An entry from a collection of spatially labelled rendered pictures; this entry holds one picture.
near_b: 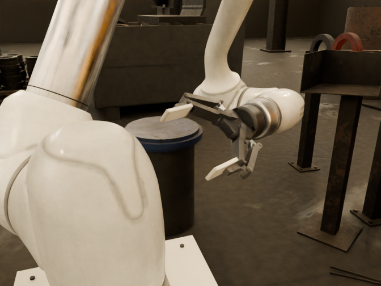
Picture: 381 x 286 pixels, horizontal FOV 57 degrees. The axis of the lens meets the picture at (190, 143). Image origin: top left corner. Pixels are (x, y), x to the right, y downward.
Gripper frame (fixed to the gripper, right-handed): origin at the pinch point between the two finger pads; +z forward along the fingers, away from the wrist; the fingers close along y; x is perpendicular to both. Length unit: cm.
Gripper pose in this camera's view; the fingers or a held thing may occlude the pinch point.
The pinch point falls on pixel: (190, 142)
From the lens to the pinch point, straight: 62.1
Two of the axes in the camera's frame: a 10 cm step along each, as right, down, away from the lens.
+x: 4.7, -6.2, -6.2
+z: -6.4, 2.4, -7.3
